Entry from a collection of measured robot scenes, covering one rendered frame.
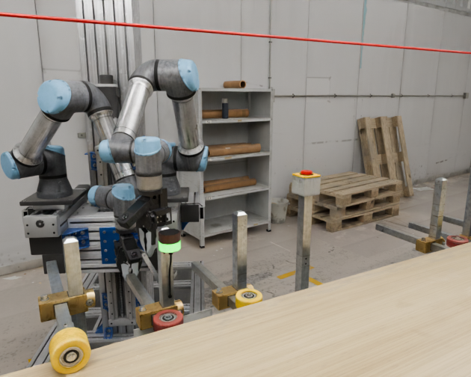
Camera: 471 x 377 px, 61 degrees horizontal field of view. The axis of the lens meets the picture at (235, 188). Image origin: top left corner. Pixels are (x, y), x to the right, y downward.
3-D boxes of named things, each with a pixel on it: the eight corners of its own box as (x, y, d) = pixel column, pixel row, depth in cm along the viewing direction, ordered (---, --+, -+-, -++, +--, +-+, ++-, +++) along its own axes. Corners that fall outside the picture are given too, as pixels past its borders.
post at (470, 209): (457, 260, 194) (471, 163, 183) (462, 259, 195) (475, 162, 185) (464, 262, 191) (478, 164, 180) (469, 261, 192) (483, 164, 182)
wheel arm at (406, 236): (374, 231, 201) (375, 223, 200) (379, 230, 202) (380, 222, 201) (457, 262, 163) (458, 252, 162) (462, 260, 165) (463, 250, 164)
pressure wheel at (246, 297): (232, 333, 117) (232, 298, 114) (238, 319, 125) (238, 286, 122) (259, 337, 115) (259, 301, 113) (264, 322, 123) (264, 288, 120)
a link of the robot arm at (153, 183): (146, 178, 113) (129, 174, 118) (146, 194, 114) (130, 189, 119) (167, 174, 118) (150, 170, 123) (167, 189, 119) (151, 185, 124)
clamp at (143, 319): (136, 322, 119) (134, 307, 117) (179, 310, 125) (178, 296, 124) (140, 332, 114) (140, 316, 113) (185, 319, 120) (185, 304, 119)
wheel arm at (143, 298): (126, 284, 142) (125, 273, 141) (135, 282, 144) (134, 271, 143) (166, 351, 105) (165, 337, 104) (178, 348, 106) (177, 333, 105)
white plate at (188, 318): (134, 357, 121) (132, 328, 119) (211, 334, 133) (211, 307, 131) (135, 359, 121) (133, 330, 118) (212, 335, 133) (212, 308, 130)
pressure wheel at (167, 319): (151, 349, 110) (149, 312, 107) (178, 341, 113) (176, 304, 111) (160, 366, 103) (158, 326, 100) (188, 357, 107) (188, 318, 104)
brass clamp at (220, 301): (211, 303, 131) (211, 289, 130) (246, 293, 137) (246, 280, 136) (219, 311, 126) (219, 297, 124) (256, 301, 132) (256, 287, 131)
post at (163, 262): (162, 370, 126) (155, 226, 115) (173, 366, 127) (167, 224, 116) (166, 377, 123) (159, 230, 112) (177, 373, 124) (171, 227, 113)
